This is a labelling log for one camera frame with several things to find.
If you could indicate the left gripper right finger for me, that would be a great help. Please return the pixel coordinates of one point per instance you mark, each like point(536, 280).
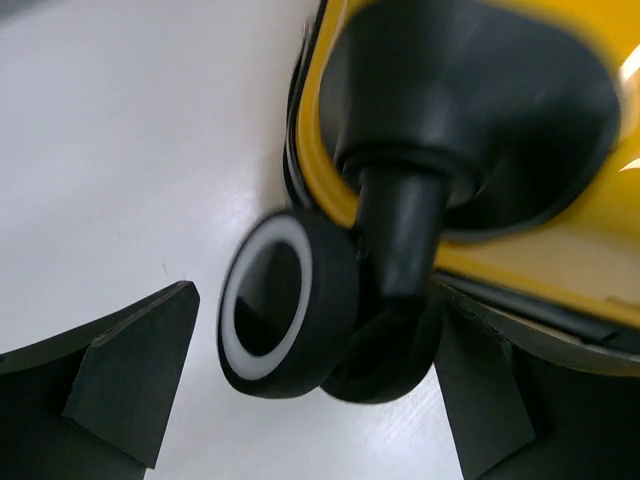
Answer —
point(524, 403)

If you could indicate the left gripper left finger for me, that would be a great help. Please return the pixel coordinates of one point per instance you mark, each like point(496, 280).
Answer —
point(94, 402)

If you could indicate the yellow Pikachu suitcase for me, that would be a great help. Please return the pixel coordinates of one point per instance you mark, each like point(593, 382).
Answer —
point(480, 152)

